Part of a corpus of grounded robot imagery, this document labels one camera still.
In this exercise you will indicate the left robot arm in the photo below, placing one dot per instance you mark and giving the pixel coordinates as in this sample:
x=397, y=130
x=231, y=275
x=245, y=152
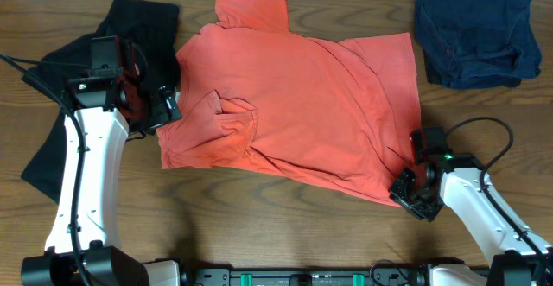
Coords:
x=104, y=109

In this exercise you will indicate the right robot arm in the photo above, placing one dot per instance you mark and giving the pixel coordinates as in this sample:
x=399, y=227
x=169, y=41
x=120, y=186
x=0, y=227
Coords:
x=515, y=254

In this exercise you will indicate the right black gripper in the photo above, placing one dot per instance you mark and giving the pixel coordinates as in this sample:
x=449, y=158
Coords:
x=397, y=191

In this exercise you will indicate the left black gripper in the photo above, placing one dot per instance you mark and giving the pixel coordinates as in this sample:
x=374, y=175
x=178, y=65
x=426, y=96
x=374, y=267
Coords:
x=162, y=111

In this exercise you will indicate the folded dark blue garment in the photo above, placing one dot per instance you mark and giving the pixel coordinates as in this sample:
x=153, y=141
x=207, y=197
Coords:
x=475, y=44

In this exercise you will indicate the red t-shirt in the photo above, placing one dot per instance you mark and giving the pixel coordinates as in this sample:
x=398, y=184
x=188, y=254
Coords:
x=257, y=97

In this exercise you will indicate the black t-shirt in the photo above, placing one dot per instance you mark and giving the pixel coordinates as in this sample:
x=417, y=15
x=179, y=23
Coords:
x=152, y=26

